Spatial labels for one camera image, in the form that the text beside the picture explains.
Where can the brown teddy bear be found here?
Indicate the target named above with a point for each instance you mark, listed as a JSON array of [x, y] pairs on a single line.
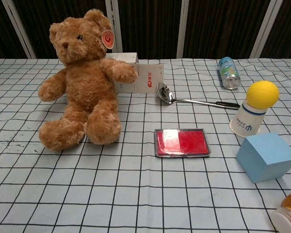
[[87, 85]]

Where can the white carton with red logo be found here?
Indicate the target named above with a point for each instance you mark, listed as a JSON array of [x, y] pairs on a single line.
[[150, 77]]

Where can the red ink pad case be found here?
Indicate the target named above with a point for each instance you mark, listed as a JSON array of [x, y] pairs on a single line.
[[184, 143]]

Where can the black grid checkered tablecloth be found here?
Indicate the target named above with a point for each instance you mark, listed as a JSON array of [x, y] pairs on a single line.
[[111, 194]]

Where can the orange round hang tag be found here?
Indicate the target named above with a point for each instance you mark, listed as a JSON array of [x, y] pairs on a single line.
[[108, 38]]

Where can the blue green drink can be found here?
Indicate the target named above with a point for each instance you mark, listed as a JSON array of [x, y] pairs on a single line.
[[229, 72]]

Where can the white paper cup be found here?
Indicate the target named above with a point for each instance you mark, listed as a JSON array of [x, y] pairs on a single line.
[[247, 121]]

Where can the yellow ball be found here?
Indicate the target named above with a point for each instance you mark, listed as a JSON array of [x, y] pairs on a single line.
[[262, 94]]

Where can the blue foam cube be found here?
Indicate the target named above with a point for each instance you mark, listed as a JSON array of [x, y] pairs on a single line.
[[264, 155]]

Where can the amber tea bottle white cap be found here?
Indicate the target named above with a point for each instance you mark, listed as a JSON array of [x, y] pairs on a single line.
[[288, 213]]

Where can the white metal frame post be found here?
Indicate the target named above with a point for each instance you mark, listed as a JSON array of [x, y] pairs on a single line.
[[115, 14], [266, 26], [183, 29], [19, 29]]

